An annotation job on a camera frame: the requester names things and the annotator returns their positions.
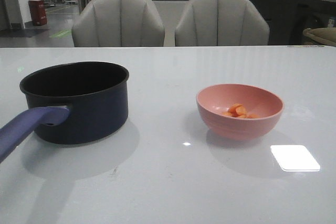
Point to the grey upholstered chair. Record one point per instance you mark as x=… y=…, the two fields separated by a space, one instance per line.
x=119 y=23
x=221 y=23

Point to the pink plastic bowl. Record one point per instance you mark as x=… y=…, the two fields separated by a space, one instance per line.
x=263 y=110

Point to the dark side table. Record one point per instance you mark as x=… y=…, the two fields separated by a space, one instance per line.
x=311 y=14

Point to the left grey upholstered chair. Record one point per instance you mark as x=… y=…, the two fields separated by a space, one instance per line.
x=119 y=23

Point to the orange ham slice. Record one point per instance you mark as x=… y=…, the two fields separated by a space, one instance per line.
x=237 y=110
x=228 y=114

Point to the right grey upholstered chair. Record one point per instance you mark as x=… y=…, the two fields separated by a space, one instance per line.
x=221 y=23

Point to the dark blue saucepan purple handle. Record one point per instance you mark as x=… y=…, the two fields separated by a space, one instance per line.
x=70 y=104

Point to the orange ham slice top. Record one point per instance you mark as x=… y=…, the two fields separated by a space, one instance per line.
x=237 y=110

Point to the red trash bin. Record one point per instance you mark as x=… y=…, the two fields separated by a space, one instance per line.
x=37 y=12

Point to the tan sofa cushion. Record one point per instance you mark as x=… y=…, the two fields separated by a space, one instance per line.
x=320 y=36

